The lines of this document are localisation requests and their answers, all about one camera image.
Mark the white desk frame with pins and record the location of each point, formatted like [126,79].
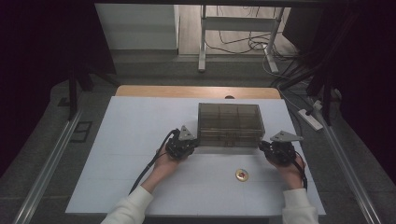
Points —
[239,23]

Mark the white power strip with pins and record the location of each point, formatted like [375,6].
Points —
[311,120]

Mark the white cabinet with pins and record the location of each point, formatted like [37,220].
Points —
[137,28]

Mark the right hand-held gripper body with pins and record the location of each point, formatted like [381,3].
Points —
[281,152]

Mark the dark curtain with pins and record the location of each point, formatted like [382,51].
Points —
[37,62]
[367,77]

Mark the black stand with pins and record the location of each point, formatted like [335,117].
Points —
[327,99]
[72,93]

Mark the round yellow badge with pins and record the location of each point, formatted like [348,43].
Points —
[242,175]

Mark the aluminium rail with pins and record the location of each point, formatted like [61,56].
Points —
[46,172]
[351,174]

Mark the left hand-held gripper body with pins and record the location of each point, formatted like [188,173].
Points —
[177,147]

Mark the person's left hand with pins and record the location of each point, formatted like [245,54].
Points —
[166,166]

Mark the smoky transparent drawer box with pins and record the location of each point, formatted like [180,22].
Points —
[230,121]

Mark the person's right hand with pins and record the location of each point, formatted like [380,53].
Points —
[291,172]

